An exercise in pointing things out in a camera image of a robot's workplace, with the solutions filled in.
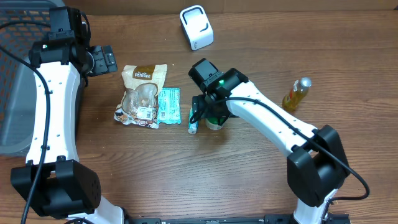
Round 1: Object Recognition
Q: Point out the teal snack packet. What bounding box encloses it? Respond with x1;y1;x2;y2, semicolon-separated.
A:
188;108;198;134

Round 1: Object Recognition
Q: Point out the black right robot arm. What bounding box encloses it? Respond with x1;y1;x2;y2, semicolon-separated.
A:
188;66;348;223

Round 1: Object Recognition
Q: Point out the teal white wet wipes pack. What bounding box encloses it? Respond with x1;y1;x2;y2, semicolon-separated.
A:
157;88;182;124

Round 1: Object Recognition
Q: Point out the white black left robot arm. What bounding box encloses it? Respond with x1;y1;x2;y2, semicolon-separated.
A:
11;38;130;223

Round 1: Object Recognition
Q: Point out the grey plastic mesh basket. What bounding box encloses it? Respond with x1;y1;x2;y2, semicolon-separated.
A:
1;1;66;156

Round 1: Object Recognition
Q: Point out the yellow dish soap bottle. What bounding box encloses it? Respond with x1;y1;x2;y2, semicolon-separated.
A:
282;77;312;111

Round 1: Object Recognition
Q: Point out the white black barcode scanner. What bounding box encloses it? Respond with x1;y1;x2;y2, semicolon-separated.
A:
180;5;214;51

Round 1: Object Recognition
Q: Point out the brown white snack packet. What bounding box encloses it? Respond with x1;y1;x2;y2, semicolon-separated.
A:
114;64;168;129

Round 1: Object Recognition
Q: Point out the green lid white jar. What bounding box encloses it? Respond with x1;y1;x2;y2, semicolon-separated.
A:
205;118;223;131

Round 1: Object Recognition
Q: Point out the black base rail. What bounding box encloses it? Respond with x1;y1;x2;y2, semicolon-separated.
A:
124;213;352;224

